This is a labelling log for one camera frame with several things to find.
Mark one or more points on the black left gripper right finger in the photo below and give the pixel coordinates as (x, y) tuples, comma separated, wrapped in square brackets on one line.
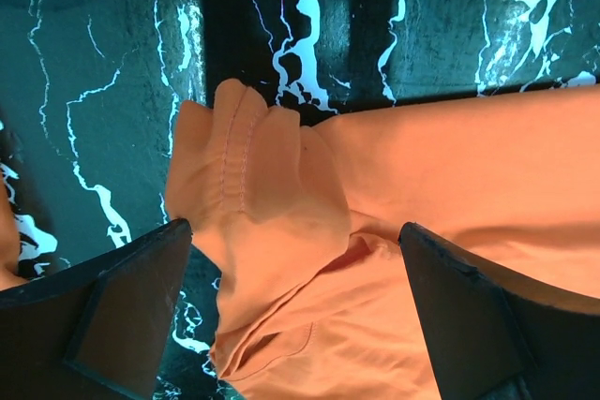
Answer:
[(493, 333)]

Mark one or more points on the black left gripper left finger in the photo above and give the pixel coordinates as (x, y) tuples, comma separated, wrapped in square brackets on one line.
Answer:
[(96, 330)]

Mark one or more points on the orange t-shirt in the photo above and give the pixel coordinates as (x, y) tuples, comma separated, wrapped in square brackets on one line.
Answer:
[(303, 223)]

